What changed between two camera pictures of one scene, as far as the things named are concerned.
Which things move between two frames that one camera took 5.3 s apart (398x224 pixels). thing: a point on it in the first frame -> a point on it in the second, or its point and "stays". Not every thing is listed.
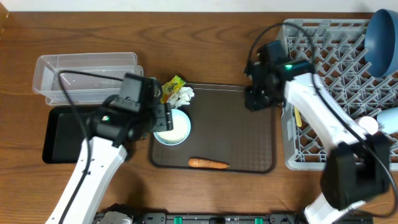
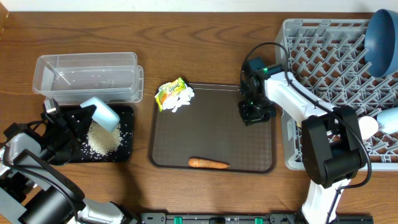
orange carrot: x=203 y=163 stays
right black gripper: x=257 y=104 -> x=251 y=119
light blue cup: x=387 y=120 stays
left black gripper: x=163 y=117 -> x=67 y=121
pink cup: x=369 y=124 stays
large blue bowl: x=380 y=43 stays
